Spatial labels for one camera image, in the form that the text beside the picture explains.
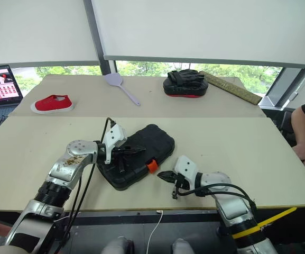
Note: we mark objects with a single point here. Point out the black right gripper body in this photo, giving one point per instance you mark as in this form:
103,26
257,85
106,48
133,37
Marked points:
180,184

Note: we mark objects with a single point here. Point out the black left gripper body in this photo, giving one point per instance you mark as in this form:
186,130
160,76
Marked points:
121,160

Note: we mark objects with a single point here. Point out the black plastic tool case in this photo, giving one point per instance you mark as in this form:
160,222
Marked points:
152,143

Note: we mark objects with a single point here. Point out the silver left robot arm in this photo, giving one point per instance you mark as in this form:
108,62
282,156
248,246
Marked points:
62,169

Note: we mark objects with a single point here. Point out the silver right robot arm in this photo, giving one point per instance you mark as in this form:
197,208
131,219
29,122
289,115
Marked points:
231,203

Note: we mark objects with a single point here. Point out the person's bare forearm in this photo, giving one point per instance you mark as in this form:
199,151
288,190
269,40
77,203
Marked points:
301,127

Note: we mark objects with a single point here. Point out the person's bare hand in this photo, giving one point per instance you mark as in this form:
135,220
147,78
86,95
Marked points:
303,154

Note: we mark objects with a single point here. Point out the grey rounded shape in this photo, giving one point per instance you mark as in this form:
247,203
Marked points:
118,246
182,247

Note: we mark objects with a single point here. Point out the lilac plastic spatula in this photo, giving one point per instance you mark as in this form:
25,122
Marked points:
114,79

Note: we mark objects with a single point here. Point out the black red boxing pad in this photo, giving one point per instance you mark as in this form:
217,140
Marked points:
185,90

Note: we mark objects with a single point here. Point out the red slip-on shoe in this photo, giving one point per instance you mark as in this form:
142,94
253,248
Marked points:
53,103

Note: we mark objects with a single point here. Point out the black gloves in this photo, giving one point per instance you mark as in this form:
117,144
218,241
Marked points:
186,76

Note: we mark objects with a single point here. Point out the yellow tape strip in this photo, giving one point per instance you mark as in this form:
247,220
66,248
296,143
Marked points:
279,217

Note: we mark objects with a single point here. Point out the grey window pillar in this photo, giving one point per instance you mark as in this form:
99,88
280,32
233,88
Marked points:
95,31

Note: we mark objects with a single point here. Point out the wide white roller blind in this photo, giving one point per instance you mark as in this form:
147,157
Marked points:
202,26

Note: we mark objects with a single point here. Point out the narrow white roller blind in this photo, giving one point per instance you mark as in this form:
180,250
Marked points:
36,29

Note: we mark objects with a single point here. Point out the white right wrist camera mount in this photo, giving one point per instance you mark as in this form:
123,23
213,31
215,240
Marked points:
185,166

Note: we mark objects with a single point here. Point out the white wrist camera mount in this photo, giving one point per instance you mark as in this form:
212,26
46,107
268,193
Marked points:
115,136
185,166

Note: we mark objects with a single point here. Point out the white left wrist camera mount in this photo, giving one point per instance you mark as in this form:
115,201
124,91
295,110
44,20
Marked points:
115,136

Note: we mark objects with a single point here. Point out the black table frame bar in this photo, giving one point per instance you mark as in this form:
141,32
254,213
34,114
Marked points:
115,215

